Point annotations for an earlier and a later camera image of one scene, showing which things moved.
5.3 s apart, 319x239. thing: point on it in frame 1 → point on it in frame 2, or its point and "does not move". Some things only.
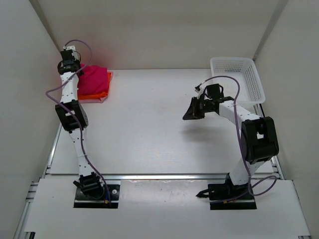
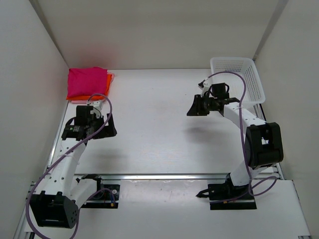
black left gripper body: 69,64 → 100,127
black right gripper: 197,107 does not move
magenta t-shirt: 94,79 does not move
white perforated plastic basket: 245,69 does not move
